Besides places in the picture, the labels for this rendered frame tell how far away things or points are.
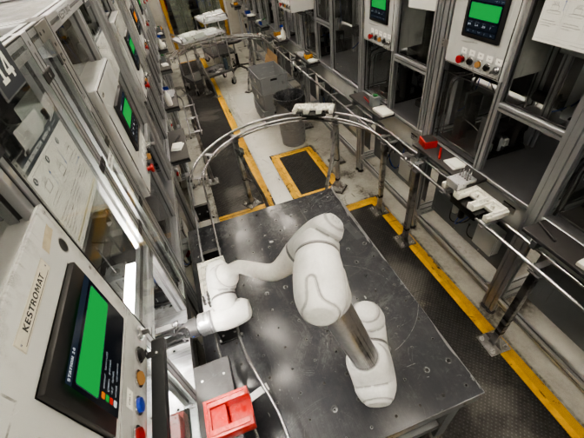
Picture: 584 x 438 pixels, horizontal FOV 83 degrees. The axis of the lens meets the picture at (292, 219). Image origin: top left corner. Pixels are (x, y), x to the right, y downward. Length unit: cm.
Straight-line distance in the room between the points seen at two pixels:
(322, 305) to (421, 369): 89
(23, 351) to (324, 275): 58
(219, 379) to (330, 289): 72
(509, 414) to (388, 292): 99
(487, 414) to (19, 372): 219
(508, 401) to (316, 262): 179
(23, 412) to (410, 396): 132
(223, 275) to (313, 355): 57
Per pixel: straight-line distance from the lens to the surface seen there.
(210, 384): 141
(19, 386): 58
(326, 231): 93
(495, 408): 241
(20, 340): 59
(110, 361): 74
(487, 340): 257
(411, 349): 166
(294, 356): 163
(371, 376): 130
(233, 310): 134
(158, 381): 95
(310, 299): 82
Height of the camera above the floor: 215
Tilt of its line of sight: 42 degrees down
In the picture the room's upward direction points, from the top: 9 degrees counter-clockwise
